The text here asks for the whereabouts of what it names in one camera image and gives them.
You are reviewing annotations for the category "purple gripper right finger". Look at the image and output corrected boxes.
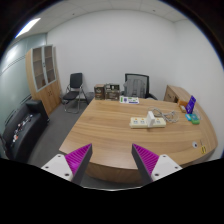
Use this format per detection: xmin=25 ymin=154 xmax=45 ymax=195
xmin=132 ymin=144 xmax=182 ymax=185

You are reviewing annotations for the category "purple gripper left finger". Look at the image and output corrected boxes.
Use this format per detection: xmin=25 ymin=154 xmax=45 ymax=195
xmin=42 ymin=144 xmax=92 ymax=185

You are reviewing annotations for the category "white charger plug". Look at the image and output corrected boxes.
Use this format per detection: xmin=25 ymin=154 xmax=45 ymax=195
xmin=147 ymin=111 xmax=155 ymax=127

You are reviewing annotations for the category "white power strip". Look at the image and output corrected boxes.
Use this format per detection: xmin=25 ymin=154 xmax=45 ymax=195
xmin=129 ymin=117 xmax=166 ymax=129

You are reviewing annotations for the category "white round desk grommet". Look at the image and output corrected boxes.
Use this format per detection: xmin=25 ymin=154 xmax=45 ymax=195
xmin=192 ymin=142 xmax=198 ymax=148

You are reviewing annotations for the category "wooden office desk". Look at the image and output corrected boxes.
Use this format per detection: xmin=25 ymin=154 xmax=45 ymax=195
xmin=60 ymin=99 xmax=218 ymax=183

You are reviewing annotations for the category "black leather sofa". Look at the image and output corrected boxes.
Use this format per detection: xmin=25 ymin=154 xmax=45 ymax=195
xmin=0 ymin=100 xmax=49 ymax=163

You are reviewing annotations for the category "teal green small box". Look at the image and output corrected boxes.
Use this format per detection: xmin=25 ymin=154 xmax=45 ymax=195
xmin=185 ymin=114 xmax=200 ymax=125

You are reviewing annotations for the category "black folding visitor chair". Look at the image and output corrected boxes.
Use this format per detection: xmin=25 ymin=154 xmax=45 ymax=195
xmin=62 ymin=72 xmax=88 ymax=113

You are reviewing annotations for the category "white flat packet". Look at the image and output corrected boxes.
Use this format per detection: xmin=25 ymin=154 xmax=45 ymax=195
xmin=119 ymin=96 xmax=139 ymax=104

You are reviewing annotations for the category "purple standing card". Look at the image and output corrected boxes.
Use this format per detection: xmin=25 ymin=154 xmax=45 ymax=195
xmin=185 ymin=95 xmax=196 ymax=114

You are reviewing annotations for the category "dark brown cardboard box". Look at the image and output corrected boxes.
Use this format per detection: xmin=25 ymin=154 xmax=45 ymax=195
xmin=94 ymin=84 xmax=105 ymax=100

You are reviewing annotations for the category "black mesh office chair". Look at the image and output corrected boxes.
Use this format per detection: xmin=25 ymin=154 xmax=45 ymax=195
xmin=122 ymin=73 xmax=156 ymax=100

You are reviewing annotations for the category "dark green printed box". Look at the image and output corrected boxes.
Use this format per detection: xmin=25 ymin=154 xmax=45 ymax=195
xmin=105 ymin=83 xmax=120 ymax=100

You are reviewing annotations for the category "wooden glass-door cabinet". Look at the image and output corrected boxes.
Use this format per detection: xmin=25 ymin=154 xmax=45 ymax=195
xmin=25 ymin=45 xmax=60 ymax=114

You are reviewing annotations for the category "ceiling light panel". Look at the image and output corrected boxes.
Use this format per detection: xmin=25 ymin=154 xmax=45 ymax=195
xmin=15 ymin=18 xmax=41 ymax=38

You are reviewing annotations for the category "grey coiled cable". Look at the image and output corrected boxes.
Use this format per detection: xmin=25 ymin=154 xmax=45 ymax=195
xmin=147 ymin=107 xmax=180 ymax=124

